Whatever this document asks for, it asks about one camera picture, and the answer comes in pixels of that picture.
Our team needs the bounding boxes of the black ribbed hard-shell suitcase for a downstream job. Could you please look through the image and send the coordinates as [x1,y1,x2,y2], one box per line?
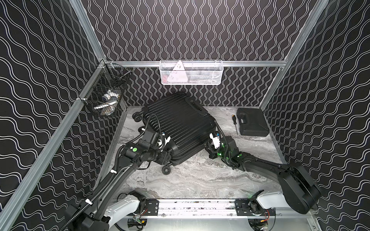
[132,92,216,167]

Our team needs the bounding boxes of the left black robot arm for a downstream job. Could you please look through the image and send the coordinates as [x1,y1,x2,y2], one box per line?
[59,129,171,231]

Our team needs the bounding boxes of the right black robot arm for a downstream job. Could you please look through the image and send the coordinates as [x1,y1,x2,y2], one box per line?
[205,132,323,214]

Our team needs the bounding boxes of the black plastic tool case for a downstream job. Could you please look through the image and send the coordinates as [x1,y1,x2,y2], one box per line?
[237,108,269,137]

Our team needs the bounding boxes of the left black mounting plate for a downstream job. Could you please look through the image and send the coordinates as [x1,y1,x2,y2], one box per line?
[129,199,160,216]

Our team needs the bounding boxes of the black mounting plate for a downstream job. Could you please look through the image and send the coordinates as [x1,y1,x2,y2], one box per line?
[129,199,160,216]
[235,199,276,217]

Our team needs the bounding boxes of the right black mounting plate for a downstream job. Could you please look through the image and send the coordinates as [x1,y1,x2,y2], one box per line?
[235,199,276,217]

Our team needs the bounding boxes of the silver items in basket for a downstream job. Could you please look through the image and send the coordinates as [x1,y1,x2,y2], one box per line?
[93,90,121,116]

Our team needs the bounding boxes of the white triangle label card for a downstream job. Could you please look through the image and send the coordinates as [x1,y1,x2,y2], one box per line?
[167,61,188,85]

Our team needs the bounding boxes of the black-handled screwdriver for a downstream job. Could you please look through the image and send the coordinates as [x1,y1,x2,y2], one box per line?
[232,115,239,135]

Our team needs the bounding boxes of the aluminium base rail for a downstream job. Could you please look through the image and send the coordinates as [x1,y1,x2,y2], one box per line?
[109,198,314,219]

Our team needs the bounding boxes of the black wire mesh basket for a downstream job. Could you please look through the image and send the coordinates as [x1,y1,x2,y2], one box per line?
[82,64,133,117]

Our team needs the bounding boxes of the clear plastic wall bin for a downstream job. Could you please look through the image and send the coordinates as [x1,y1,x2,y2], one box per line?
[159,60,224,85]

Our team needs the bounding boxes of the left corrugated black cable conduit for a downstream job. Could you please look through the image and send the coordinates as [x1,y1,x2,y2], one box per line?
[57,170,118,231]

